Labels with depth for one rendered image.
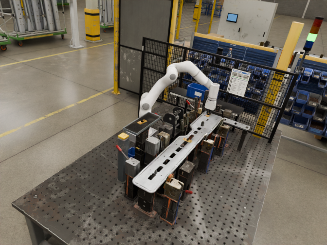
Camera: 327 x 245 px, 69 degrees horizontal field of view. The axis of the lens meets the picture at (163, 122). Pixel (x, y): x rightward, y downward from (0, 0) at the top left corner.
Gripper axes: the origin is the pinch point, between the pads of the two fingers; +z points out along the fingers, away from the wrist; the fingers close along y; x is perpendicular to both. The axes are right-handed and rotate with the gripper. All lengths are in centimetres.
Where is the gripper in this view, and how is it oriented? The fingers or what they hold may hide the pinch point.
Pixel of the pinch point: (208, 113)
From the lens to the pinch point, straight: 250.6
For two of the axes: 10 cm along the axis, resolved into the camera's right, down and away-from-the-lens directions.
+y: 8.5, 3.4, -4.0
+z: -1.1, 8.6, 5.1
